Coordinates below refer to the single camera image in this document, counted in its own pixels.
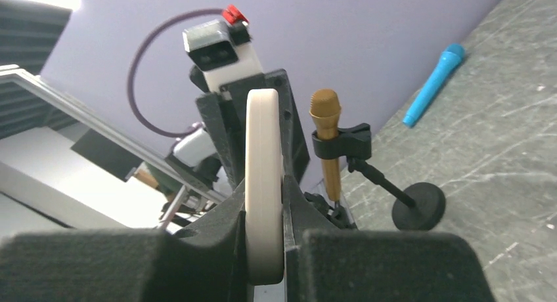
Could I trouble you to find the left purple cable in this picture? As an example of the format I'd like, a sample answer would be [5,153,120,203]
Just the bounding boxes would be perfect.
[127,7,227,139]

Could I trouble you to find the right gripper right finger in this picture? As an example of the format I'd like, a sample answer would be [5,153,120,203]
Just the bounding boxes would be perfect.
[282,175,495,301]

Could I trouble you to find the gold microphone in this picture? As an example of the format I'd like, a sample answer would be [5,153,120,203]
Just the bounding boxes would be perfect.
[309,89,342,203]

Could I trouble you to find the blue toy microphone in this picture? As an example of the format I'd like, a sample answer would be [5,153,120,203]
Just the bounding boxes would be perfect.
[402,43,465,127]

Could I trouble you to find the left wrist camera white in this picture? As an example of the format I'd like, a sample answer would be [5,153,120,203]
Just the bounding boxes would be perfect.
[183,5,263,93]

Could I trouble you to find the beige phone case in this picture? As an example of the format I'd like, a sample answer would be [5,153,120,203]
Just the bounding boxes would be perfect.
[244,89,284,286]

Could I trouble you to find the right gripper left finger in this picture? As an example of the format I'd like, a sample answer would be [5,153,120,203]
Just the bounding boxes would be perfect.
[1,184,248,301]

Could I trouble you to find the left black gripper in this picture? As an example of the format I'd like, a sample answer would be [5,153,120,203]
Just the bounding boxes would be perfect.
[189,66,310,188]

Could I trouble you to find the black microphone stand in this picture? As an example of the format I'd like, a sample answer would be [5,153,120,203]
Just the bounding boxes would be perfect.
[312,123,446,230]

